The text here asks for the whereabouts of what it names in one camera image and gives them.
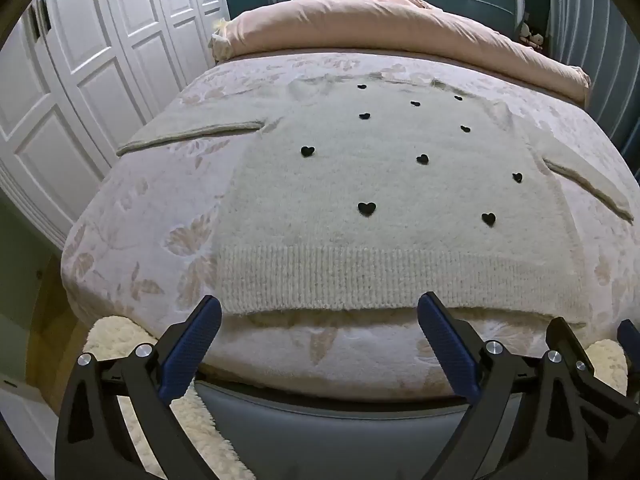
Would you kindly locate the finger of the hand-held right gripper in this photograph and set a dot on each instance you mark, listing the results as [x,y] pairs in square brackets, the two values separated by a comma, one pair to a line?
[575,342]
[627,335]

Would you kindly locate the pink duvet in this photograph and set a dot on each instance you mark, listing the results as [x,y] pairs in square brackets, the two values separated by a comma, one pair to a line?
[380,25]

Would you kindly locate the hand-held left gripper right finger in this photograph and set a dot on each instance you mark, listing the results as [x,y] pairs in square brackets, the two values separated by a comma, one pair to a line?
[447,350]

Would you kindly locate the cream fluffy rug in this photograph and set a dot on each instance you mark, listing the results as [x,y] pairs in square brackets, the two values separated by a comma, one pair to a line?
[115,335]

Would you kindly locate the white panelled wardrobe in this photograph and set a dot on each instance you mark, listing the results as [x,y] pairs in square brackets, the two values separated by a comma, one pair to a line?
[100,60]

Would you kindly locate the pale curtain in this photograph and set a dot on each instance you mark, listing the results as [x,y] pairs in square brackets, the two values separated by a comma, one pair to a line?
[590,15]

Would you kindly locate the small plush toy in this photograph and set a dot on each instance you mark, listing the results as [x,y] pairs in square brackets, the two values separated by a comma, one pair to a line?
[530,35]

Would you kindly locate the cream knit sweater black hearts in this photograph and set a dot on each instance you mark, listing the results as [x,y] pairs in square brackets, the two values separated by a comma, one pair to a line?
[380,240]

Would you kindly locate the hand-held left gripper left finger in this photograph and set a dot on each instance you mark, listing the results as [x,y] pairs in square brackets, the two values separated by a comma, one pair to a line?
[192,350]

